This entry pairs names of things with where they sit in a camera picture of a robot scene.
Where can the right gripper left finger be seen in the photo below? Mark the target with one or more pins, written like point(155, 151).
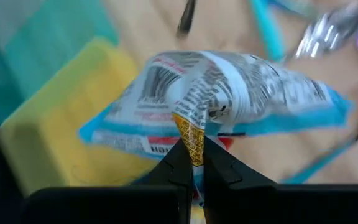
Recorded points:
point(154, 205)

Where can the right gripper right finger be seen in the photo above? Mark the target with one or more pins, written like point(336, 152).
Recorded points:
point(259, 205)

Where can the blue white snack packet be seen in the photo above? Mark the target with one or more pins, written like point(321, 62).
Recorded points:
point(244, 87)

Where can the black metal spoon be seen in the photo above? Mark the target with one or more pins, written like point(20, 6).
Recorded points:
point(186, 21)

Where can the yellow translucent tray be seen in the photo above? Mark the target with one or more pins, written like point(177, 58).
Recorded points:
point(57, 130)

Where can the all-silver metal spoon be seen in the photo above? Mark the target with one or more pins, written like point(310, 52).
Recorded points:
point(328, 31)

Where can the green translucent tray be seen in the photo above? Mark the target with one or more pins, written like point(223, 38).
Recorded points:
point(51, 40)

